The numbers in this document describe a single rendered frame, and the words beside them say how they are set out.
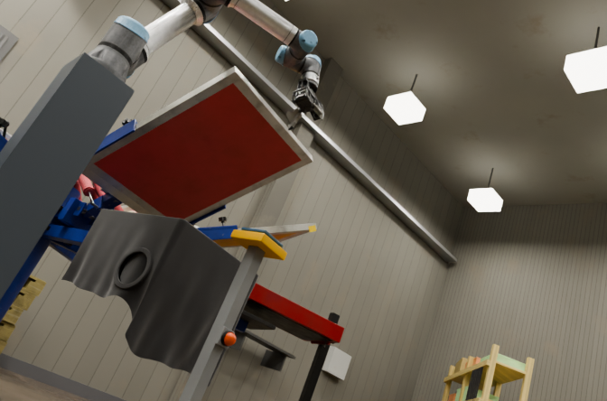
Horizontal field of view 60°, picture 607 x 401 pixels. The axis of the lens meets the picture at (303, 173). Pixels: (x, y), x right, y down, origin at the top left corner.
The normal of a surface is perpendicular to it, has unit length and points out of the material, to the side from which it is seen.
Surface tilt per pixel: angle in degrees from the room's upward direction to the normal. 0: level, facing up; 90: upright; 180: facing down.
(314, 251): 90
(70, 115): 90
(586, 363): 90
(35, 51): 90
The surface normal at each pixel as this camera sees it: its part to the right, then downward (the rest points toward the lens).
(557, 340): -0.64, -0.55
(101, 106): 0.68, -0.07
